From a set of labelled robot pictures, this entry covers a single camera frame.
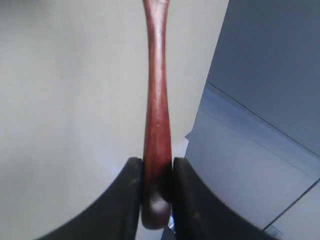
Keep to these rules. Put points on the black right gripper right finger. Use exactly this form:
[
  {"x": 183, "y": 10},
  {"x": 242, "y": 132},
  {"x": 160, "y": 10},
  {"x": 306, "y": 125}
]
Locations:
[{"x": 199, "y": 215}]

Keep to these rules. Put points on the red-brown wooden spoon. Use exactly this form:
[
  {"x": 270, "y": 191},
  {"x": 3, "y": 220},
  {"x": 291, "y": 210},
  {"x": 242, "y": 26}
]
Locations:
[{"x": 157, "y": 153}]

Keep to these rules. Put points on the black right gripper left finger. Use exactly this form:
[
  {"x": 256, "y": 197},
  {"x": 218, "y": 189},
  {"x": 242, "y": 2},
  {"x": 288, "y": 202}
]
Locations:
[{"x": 114, "y": 215}]

